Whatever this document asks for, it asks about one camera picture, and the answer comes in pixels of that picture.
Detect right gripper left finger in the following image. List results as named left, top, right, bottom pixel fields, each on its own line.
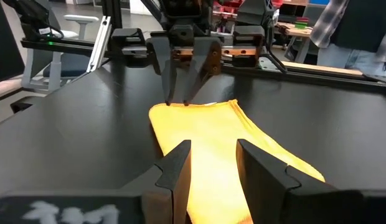
left=154, top=139, right=192, bottom=224

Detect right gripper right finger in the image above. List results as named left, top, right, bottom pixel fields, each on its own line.
left=236, top=139, right=340, bottom=224

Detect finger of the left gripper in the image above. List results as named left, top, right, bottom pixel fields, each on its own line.
left=182, top=39, right=224, bottom=106
left=149, top=36, right=178, bottom=106

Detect orange microfiber towel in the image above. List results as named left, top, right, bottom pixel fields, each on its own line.
left=148, top=99, right=326, bottom=224

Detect red storage bins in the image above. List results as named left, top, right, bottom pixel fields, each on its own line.
left=212, top=0, right=243, bottom=16

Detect silver aluminium profile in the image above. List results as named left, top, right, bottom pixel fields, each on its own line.
left=86, top=15, right=113, bottom=75

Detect white blue office chair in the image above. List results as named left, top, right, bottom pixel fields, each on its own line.
left=20, top=14, right=100, bottom=93

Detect wooden workbench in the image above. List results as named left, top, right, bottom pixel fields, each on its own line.
left=275, top=21, right=315, bottom=63

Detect light wooden side board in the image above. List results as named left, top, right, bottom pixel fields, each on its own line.
left=281, top=60, right=364, bottom=77

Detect person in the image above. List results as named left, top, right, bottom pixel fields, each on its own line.
left=309, top=0, right=386, bottom=78

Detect black flat panel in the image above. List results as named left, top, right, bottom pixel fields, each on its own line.
left=0, top=0, right=26, bottom=85

